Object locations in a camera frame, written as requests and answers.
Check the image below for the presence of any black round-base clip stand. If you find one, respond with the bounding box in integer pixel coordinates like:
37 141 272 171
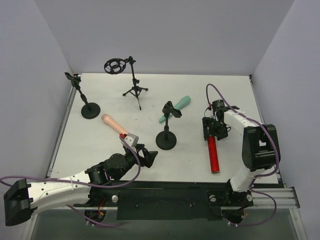
155 101 182 151

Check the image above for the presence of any red glitter microphone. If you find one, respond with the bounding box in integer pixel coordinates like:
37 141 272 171
207 136 220 174

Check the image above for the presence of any pink microphone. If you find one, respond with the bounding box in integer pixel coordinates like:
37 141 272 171
101 113 129 135

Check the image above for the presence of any black tripod shock-mount stand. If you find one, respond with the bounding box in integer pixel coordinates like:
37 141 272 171
103 56 149 111

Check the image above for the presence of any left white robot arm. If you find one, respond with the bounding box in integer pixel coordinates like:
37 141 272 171
3 144 158 227

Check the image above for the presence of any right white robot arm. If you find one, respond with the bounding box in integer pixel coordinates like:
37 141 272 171
202 99 280 207

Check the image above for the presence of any black round-base stand left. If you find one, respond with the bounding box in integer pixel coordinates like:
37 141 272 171
64 72 101 120

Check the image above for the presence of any teal microphone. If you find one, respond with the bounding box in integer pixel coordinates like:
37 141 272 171
158 95 191 124

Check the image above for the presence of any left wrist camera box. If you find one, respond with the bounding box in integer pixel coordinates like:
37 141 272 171
119 133 139 148

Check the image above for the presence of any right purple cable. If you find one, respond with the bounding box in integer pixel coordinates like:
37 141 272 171
205 83 282 227

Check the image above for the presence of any purple cable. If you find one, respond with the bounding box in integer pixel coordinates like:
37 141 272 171
205 83 282 227
0 136 142 229

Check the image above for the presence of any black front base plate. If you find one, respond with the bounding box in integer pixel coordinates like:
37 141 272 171
82 181 253 220

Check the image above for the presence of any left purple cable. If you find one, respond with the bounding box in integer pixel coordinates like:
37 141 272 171
0 136 142 229

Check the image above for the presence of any aluminium rail frame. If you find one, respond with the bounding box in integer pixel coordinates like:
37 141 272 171
252 187 301 209

